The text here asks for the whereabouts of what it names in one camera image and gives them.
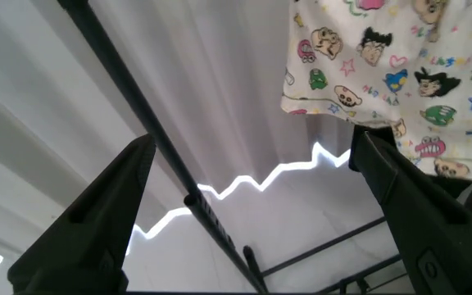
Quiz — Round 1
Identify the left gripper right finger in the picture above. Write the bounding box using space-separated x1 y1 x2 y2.
348 125 472 294

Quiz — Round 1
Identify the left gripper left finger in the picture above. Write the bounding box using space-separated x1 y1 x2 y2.
7 134 157 294

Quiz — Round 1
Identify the cream printed garment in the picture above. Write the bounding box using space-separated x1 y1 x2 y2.
280 0 472 186

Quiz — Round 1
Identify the black clothes rack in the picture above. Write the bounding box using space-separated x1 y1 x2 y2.
57 0 411 294

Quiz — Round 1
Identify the white curtain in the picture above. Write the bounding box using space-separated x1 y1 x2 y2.
0 0 356 284

